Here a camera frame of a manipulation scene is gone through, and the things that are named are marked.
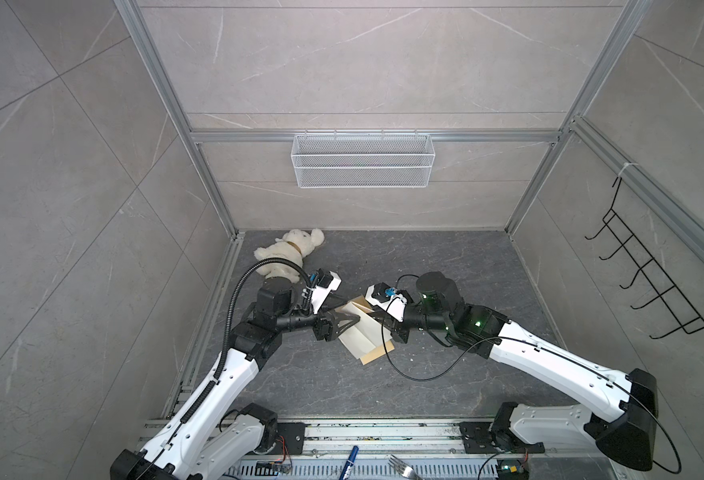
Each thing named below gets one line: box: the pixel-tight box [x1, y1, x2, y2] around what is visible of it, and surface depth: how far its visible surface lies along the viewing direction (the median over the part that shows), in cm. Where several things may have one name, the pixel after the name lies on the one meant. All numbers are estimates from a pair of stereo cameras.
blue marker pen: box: [339, 445, 359, 480], surface depth 70 cm
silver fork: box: [388, 454, 423, 480], surface depth 70 cm
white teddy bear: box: [254, 228, 325, 283], surface depth 108 cm
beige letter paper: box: [336, 302, 392, 360], surface depth 67 cm
